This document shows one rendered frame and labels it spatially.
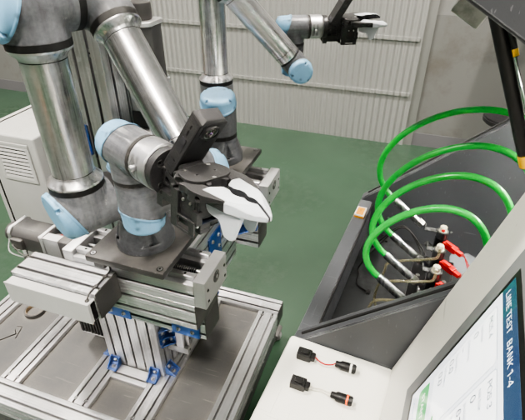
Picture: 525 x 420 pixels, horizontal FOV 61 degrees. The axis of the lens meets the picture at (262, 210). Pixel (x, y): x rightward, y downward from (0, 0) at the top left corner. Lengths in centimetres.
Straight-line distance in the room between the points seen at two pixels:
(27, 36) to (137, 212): 35
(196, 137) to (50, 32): 40
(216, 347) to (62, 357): 64
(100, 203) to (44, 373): 119
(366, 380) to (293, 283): 164
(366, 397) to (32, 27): 89
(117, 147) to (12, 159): 80
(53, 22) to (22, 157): 64
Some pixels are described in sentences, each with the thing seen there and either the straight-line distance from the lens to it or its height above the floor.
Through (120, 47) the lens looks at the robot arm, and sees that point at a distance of 90.
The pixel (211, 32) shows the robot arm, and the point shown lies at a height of 143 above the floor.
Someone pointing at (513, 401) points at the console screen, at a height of 140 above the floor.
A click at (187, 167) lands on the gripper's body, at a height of 147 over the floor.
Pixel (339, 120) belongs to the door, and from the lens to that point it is 425.
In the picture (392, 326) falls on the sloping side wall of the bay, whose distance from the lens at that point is 91.
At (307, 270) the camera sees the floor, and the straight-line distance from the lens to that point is 265.
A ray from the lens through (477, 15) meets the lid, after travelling 65.
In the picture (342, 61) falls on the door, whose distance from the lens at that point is 408.
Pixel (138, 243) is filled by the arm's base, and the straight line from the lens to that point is 114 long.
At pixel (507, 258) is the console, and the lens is 65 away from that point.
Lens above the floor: 175
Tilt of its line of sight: 34 degrees down
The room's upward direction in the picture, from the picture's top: straight up
